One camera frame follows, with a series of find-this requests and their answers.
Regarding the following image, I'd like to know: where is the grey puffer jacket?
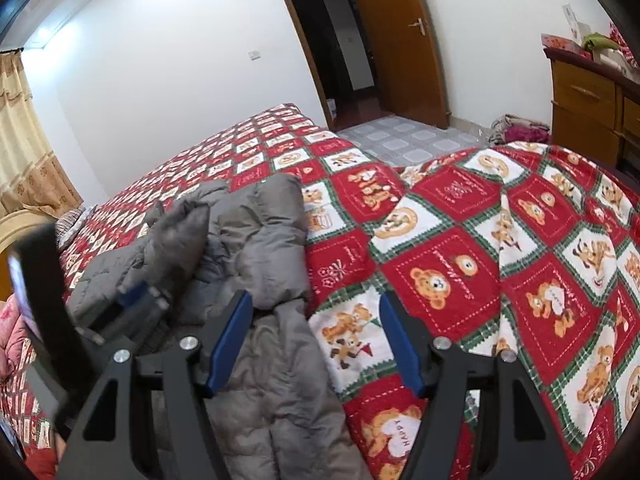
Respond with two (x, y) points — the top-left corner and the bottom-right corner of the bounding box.
(61, 174), (369, 479)

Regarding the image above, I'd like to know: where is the pile of clothes on floor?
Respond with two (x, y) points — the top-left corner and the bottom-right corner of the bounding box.
(488, 114), (551, 145)

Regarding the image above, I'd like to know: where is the pink blanket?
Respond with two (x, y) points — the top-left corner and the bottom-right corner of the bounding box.
(0, 295), (27, 382)

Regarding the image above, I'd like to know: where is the striped grey pillow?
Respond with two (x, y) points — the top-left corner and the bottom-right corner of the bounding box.
(55, 206), (96, 252)

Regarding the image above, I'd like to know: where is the wooden headboard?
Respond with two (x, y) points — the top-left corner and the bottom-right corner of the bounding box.
(0, 210), (54, 301)

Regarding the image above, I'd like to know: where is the beige patterned curtain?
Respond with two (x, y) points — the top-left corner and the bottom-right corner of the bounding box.
(0, 51), (82, 218)

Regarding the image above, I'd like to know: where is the red bear patterned bedspread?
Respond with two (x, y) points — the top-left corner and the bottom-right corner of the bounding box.
(1, 104), (639, 479)

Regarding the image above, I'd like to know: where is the wooden dresser desk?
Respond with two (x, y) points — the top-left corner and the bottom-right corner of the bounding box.
(544, 48), (639, 182)

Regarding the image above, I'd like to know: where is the brown wooden door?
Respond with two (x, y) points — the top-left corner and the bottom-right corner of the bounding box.
(356, 0), (450, 129)

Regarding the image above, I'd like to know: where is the flat pink box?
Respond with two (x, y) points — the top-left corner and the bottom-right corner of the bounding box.
(540, 34), (582, 55)

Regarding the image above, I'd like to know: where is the green cloth on dresser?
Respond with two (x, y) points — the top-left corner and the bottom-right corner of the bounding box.
(582, 32), (620, 52)

